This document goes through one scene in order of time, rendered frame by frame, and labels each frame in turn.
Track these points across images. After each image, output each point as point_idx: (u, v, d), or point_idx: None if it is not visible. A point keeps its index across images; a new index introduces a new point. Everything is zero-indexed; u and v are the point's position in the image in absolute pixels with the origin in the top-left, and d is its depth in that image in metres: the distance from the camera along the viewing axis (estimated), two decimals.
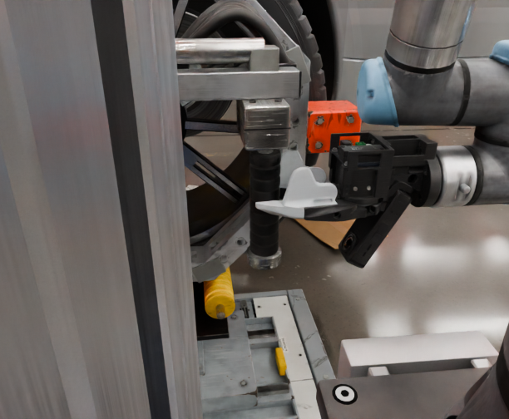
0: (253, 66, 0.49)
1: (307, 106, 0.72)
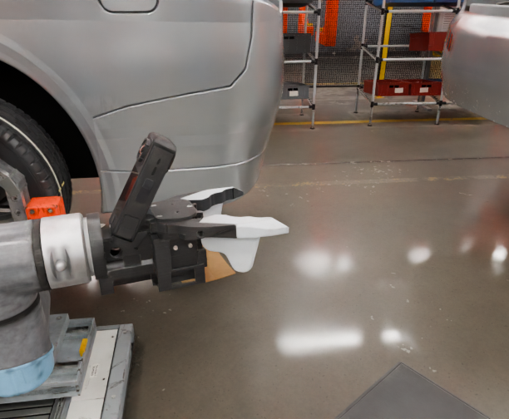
0: None
1: (24, 204, 1.32)
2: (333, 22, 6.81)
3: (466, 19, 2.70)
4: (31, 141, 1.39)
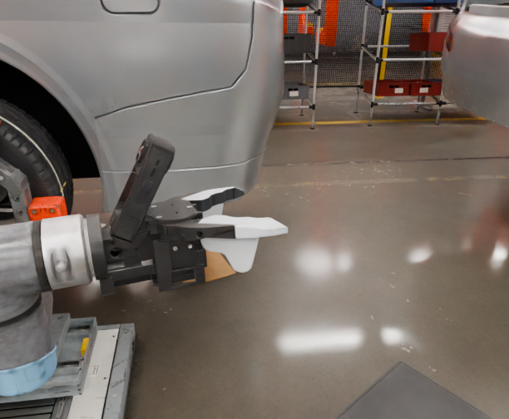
0: None
1: (26, 204, 1.33)
2: (333, 22, 6.82)
3: (466, 20, 2.71)
4: (32, 142, 1.40)
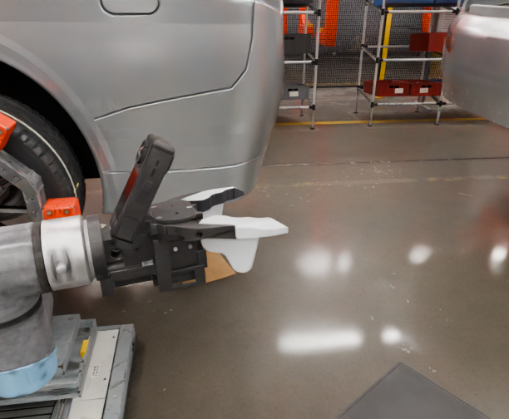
0: None
1: (41, 205, 1.33)
2: (333, 22, 6.82)
3: (466, 21, 2.71)
4: (46, 143, 1.40)
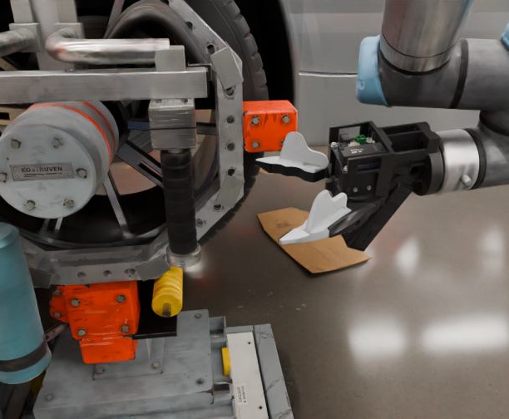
0: (158, 66, 0.49)
1: (242, 106, 0.72)
2: None
3: None
4: None
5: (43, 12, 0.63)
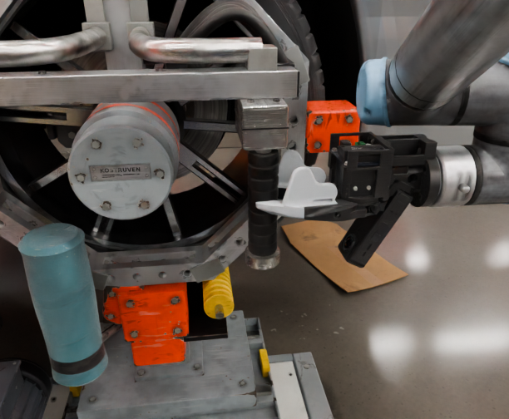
0: (251, 66, 0.49)
1: (306, 106, 0.71)
2: None
3: None
4: None
5: (115, 11, 0.62)
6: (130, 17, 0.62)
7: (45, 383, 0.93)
